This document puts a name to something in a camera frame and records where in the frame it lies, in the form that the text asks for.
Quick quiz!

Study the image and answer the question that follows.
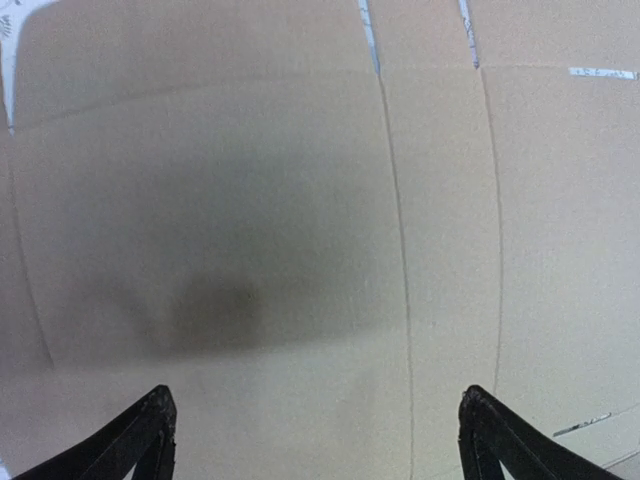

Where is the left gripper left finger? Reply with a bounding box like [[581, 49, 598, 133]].
[[18, 385, 177, 479]]

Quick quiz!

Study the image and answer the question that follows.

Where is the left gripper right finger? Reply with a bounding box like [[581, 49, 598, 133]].
[[458, 385, 617, 480]]

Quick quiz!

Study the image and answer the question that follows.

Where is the brown cardboard box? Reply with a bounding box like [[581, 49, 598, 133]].
[[1, 1, 639, 479]]

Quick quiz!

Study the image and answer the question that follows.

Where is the floral patterned table mat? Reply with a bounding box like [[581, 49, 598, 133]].
[[1, 0, 56, 135]]

